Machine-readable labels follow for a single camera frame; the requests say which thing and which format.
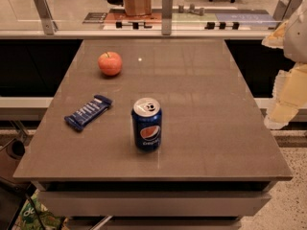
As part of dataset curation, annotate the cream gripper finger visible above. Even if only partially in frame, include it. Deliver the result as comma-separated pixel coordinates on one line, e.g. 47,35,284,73
262,21,288,49
264,63,307,129

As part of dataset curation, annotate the red apple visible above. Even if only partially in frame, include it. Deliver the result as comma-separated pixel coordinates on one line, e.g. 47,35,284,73
98,52,123,77

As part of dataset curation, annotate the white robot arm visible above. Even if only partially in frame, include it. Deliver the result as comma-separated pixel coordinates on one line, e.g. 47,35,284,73
262,0,307,129

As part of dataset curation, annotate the blue Pepsi can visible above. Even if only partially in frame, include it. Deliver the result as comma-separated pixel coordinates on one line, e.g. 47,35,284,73
131,98,162,152

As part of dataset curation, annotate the blue snack bar wrapper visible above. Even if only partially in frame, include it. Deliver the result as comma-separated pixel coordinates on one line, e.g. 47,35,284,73
64,95,112,131

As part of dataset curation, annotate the green patterned bag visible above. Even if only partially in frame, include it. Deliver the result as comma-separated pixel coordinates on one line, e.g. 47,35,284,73
12,192,70,230

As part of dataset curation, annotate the right metal glass post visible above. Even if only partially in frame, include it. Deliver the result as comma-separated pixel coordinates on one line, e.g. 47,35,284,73
272,0,303,26

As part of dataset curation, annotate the metal glass post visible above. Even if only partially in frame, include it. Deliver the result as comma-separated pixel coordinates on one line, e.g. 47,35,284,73
161,0,173,35
34,0,58,35
272,0,303,26

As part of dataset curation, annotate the middle metal glass post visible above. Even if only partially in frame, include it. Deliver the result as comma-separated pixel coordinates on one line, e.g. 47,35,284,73
161,0,173,35

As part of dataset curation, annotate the left metal glass post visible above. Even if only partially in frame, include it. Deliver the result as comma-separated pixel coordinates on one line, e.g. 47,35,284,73
34,0,58,35

